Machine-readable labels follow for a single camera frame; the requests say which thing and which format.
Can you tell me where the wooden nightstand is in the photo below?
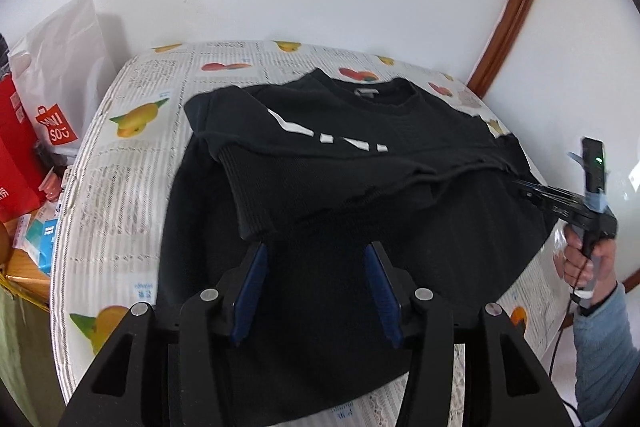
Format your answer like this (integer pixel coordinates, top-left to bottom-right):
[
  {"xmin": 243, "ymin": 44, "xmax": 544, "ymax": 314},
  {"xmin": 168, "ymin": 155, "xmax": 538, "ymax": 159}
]
[{"xmin": 0, "ymin": 217, "xmax": 57, "ymax": 304}]

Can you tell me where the tissue packet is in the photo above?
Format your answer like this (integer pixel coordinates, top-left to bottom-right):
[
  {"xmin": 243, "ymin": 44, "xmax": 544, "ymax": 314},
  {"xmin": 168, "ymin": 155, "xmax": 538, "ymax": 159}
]
[{"xmin": 12, "ymin": 202, "xmax": 62, "ymax": 274}]

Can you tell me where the black sweatshirt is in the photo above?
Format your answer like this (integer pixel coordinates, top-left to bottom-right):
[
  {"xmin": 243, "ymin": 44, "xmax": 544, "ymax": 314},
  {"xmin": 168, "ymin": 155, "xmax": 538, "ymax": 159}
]
[{"xmin": 159, "ymin": 68, "xmax": 562, "ymax": 426}]

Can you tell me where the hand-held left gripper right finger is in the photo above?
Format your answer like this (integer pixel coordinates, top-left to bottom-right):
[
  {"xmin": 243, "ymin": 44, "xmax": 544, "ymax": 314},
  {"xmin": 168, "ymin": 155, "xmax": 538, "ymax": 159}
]
[{"xmin": 364, "ymin": 241, "xmax": 571, "ymax": 427}]

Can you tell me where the fruit printed tablecloth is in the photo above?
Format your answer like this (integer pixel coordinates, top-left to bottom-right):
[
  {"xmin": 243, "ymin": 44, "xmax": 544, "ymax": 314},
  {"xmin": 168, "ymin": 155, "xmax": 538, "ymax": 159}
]
[{"xmin": 50, "ymin": 39, "xmax": 576, "ymax": 427}]

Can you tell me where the white plastic bag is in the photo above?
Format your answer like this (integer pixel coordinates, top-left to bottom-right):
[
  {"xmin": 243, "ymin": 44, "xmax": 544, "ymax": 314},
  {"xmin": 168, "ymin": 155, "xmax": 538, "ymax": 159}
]
[{"xmin": 9, "ymin": 0, "xmax": 119, "ymax": 158}]

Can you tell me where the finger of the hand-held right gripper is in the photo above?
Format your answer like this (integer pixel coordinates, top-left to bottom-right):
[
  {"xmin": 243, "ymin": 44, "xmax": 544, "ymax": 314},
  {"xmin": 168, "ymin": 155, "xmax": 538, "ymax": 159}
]
[
  {"xmin": 520, "ymin": 194, "xmax": 576, "ymax": 222},
  {"xmin": 511, "ymin": 178, "xmax": 582, "ymax": 200}
]

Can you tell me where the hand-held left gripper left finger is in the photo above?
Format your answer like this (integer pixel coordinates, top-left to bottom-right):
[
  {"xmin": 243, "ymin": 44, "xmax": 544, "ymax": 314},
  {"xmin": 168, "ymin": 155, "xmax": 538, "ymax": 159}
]
[{"xmin": 59, "ymin": 241, "xmax": 271, "ymax": 427}]

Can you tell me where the green bedsheet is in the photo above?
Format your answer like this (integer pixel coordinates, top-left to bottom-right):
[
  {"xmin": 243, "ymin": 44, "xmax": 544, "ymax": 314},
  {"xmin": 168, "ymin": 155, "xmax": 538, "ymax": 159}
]
[{"xmin": 0, "ymin": 291, "xmax": 67, "ymax": 427}]

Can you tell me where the person's right hand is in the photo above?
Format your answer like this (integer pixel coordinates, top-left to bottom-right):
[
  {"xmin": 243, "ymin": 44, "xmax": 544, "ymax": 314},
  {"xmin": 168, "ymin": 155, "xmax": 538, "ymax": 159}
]
[{"xmin": 559, "ymin": 227, "xmax": 619, "ymax": 309}]

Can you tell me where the person's right forearm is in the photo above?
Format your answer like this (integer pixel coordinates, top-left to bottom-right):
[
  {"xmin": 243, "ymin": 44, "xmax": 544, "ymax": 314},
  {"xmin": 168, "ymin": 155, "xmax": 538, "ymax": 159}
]
[{"xmin": 571, "ymin": 281, "xmax": 640, "ymax": 427}]

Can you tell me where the black cable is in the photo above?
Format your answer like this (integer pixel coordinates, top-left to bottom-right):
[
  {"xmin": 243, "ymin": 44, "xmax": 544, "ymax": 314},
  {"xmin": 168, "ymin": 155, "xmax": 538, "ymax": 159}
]
[{"xmin": 546, "ymin": 297, "xmax": 588, "ymax": 415}]

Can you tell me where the red paper bag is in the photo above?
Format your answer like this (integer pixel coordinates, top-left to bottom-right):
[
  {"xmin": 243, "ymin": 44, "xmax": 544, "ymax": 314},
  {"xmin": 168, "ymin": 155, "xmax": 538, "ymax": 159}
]
[{"xmin": 0, "ymin": 74, "xmax": 49, "ymax": 224}]

